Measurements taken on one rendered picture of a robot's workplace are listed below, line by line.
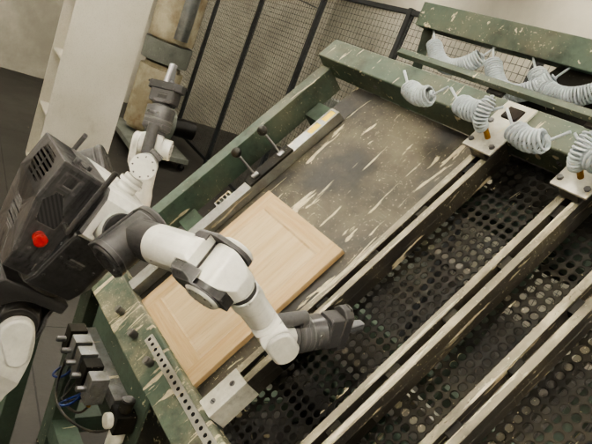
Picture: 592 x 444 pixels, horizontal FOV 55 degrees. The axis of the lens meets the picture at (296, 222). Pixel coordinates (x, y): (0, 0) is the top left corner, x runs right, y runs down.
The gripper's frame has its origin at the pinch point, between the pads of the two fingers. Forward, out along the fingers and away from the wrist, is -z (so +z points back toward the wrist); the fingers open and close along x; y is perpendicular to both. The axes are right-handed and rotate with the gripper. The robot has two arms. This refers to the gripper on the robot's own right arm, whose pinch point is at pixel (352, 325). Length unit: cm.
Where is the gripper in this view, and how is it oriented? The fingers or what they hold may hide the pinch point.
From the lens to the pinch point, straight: 146.8
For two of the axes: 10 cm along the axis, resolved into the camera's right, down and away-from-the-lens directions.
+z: -8.2, 0.1, -5.8
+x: 2.4, -9.0, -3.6
